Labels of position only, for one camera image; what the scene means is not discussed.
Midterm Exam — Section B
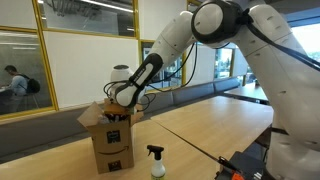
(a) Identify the black controller box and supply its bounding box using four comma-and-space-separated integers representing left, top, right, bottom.
229, 150, 269, 180

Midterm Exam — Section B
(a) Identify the white spray bottle black nozzle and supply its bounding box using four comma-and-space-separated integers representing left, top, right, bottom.
146, 144, 167, 180

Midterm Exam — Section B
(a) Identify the grey sofa bench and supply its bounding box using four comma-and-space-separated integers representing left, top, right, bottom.
0, 77, 241, 164

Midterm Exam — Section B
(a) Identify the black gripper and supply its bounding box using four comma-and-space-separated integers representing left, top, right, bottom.
105, 113, 129, 123

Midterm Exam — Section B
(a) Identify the brown carton box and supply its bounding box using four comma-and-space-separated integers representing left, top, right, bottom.
77, 98, 144, 175

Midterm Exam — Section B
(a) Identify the large air pillow plastic bag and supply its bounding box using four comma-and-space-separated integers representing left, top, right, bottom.
96, 112, 112, 125

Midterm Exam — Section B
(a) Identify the yellow window frame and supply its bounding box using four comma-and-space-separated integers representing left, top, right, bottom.
0, 0, 236, 121

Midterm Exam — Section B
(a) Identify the wooden table by window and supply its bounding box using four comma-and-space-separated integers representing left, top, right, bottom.
223, 83, 269, 105

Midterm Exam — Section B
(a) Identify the person in grey shirt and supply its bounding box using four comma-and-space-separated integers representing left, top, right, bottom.
3, 64, 29, 114

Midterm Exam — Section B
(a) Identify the black backpack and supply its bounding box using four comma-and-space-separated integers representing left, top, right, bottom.
25, 77, 42, 95

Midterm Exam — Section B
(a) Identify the orange hand tool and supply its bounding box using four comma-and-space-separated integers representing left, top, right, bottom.
216, 155, 246, 180

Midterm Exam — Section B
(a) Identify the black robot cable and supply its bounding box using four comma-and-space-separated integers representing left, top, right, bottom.
103, 6, 320, 113

